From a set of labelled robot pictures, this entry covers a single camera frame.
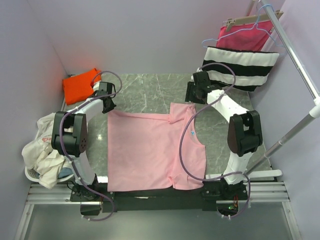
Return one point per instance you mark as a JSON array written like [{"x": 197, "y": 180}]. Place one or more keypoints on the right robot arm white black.
[{"x": 244, "y": 134}]

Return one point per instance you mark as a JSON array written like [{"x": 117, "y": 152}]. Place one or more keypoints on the magenta hanging cloth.
[{"x": 247, "y": 37}]

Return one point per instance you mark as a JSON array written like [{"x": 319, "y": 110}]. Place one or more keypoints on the folded orange t shirt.
[{"x": 79, "y": 87}]

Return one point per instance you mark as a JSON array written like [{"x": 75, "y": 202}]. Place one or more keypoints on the aluminium frame rail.
[{"x": 261, "y": 192}]

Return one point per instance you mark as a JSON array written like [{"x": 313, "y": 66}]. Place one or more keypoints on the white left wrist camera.
[{"x": 95, "y": 86}]

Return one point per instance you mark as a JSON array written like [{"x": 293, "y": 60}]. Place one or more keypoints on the white t shirt red print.
[{"x": 42, "y": 155}]

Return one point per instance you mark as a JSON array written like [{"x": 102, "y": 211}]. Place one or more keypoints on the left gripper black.
[{"x": 112, "y": 106}]

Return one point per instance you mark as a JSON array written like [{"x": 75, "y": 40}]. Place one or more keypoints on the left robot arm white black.
[{"x": 70, "y": 132}]

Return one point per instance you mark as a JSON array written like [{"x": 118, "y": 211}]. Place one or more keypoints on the wooden clip hanger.
[{"x": 231, "y": 22}]

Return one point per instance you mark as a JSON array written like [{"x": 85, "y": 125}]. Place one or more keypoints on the pink t shirt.
[{"x": 145, "y": 151}]

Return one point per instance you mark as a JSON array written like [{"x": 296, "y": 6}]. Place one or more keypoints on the metal clothes rack pole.
[{"x": 314, "y": 113}]

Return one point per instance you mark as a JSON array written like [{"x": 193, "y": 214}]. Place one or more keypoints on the black white striped cloth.
[{"x": 245, "y": 69}]

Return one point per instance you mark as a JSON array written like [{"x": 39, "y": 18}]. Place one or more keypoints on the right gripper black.
[{"x": 189, "y": 96}]

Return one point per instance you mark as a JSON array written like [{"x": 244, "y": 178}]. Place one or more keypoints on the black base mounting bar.
[{"x": 205, "y": 198}]

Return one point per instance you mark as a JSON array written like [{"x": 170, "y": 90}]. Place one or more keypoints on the light blue wire hanger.
[{"x": 205, "y": 43}]

